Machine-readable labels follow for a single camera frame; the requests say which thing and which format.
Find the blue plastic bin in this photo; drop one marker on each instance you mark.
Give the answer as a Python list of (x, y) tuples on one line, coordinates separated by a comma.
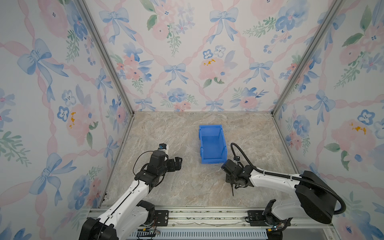
[(213, 148)]

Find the right aluminium corner post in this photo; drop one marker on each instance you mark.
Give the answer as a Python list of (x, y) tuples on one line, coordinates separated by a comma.
[(311, 49)]

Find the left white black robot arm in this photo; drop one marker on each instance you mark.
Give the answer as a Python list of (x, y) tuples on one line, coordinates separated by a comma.
[(131, 211)]

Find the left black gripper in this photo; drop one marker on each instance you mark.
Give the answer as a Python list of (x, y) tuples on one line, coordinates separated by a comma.
[(172, 167)]

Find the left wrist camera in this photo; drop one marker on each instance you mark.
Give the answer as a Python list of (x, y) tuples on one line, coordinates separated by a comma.
[(163, 147)]

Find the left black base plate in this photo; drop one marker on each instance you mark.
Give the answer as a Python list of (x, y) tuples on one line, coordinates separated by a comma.
[(159, 218)]

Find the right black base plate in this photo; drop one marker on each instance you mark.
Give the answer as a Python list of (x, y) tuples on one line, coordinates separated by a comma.
[(257, 218)]

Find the aluminium mounting rail frame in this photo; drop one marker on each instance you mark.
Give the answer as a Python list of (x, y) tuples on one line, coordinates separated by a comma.
[(206, 223)]

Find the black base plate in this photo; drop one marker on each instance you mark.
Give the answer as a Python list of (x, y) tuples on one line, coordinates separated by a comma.
[(257, 218), (159, 218)]

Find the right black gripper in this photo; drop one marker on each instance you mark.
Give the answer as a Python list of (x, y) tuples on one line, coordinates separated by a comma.
[(227, 179)]

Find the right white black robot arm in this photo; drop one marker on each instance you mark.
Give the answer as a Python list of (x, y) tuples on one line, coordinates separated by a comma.
[(310, 197)]

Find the aluminium corner post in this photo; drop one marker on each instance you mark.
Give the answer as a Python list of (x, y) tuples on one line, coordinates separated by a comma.
[(311, 49), (94, 32)]

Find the left aluminium corner post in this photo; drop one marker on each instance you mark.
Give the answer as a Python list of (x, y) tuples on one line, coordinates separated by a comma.
[(94, 32)]

